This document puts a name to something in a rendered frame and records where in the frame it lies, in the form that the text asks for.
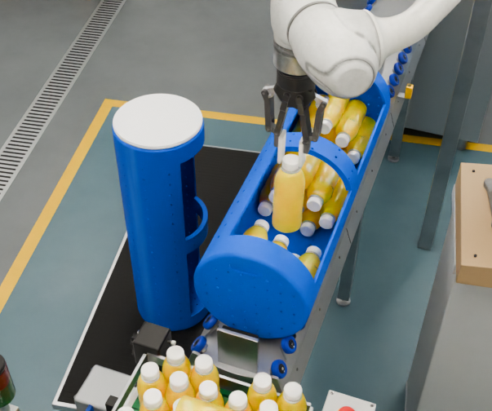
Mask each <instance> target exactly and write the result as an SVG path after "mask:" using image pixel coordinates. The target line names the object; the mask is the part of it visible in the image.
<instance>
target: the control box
mask: <svg viewBox="0 0 492 411"><path fill-rule="evenodd" d="M344 406H349V407H351V408H353V409H354V410H355V411H375V408H376V404H373V403H371V402H368V401H365V400H360V399H358V398H355V397H351V396H347V395H345V394H341V393H338V392H336V391H332V390H329V392H328V395H327V397H326V402H325V404H324V407H323V410H322V411H339V409H340V408H342V407H344Z"/></svg>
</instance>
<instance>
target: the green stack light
mask: <svg viewBox="0 0 492 411"><path fill-rule="evenodd" d="M15 395H16V388H15V386H14V383H13V381H12V378H11V379H10V382H9V383H8V385H7V386H6V387H5V388H4V389H3V390H1V391H0V408H2V407H4V406H6V405H8V404H9V403H11V402H12V400H13V399H14V397H15Z"/></svg>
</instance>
